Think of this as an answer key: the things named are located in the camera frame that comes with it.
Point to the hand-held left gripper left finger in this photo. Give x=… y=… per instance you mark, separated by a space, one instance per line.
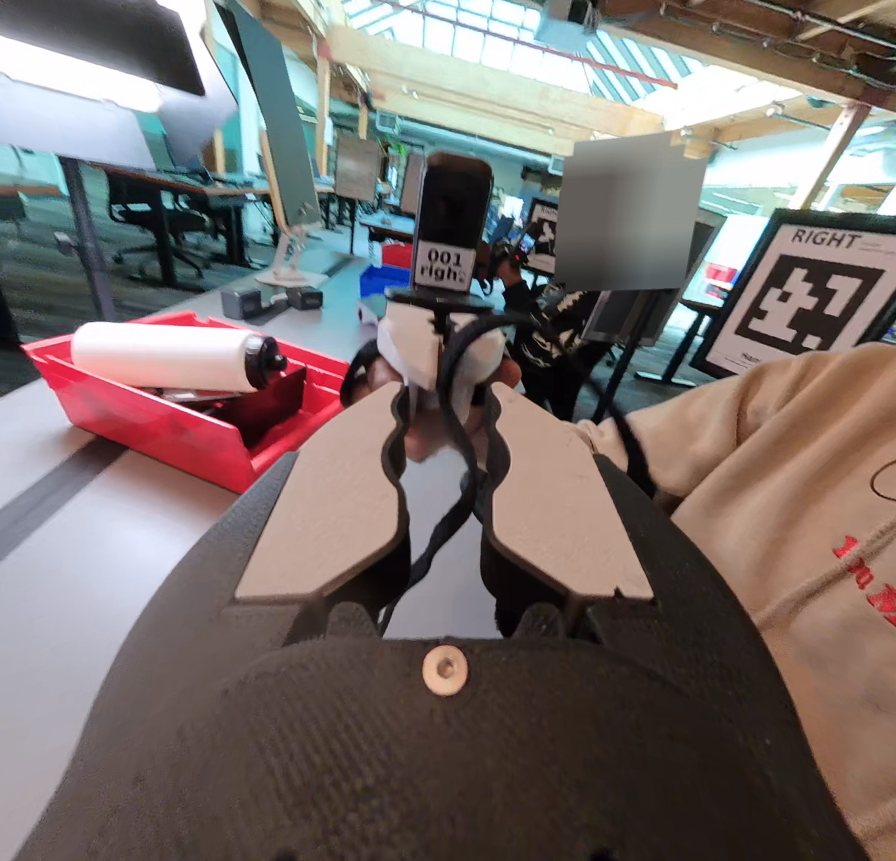
x=329 y=511

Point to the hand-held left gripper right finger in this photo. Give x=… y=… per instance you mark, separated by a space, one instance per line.
x=560 y=511

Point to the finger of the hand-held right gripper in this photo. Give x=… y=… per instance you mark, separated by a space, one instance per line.
x=413 y=343
x=486 y=350

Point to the red divided plastic bin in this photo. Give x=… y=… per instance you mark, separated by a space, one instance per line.
x=175 y=441

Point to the white water bottle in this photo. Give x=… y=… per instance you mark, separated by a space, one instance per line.
x=161 y=354

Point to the person's right forearm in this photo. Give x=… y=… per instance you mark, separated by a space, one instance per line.
x=735 y=420

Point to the whiteboard on stand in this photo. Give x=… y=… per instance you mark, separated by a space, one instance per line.
x=413 y=182
x=358 y=168

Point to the blue plastic bin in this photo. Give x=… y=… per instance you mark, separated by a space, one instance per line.
x=385 y=282

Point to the framed marker poster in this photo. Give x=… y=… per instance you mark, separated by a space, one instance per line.
x=542 y=235
x=805 y=294

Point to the black bin divider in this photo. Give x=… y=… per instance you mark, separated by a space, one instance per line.
x=280 y=406

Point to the black easel stand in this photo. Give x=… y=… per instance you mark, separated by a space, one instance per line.
x=630 y=357

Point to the wooden board stand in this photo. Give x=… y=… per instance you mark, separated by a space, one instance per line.
x=294 y=259

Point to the grey dumbbell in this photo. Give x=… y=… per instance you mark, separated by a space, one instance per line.
x=273 y=300

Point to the black faced wooden board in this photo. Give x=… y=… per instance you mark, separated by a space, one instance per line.
x=280 y=119

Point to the black office chair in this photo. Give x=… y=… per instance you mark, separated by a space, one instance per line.
x=161 y=224

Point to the black light stand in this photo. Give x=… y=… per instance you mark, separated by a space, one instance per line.
x=87 y=245

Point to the softbox light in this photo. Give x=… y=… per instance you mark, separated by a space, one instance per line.
x=105 y=35

